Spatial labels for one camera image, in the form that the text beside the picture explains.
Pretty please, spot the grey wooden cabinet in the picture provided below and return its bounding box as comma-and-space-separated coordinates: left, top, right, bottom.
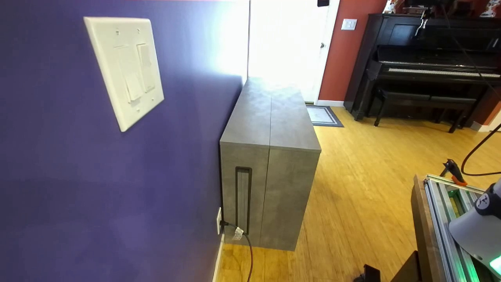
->
217, 76, 322, 252

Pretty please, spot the black and orange clamp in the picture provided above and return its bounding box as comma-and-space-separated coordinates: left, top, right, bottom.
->
438, 156, 469, 187

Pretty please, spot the white rocker light switch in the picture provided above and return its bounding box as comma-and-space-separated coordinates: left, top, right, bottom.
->
134, 40, 158, 95
122, 71, 145, 104

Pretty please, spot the white double switch wall plate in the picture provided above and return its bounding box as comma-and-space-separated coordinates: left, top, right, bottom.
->
81, 15, 166, 134

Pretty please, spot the grey door mat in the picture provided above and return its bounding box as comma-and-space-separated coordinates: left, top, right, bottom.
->
305, 103, 346, 128

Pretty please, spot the white wall power outlet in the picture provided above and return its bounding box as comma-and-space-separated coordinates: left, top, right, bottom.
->
214, 205, 224, 236

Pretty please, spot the black cabinet power cable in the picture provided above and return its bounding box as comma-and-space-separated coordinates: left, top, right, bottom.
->
220, 220, 255, 282

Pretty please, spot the wooden table with aluminium frame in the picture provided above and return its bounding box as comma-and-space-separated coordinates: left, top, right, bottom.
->
389, 173, 501, 282

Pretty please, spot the black upright piano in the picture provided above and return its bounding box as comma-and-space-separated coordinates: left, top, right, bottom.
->
343, 10, 501, 133

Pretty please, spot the white door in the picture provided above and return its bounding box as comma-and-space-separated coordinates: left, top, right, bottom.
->
247, 0, 341, 103

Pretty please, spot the small black floor object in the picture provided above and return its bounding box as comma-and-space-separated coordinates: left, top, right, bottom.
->
358, 263, 383, 282

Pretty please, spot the black floor cable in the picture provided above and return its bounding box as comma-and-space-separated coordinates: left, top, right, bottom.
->
460, 122, 501, 178

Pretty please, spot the black piano bench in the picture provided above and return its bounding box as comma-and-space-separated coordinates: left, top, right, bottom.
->
372, 87, 479, 134

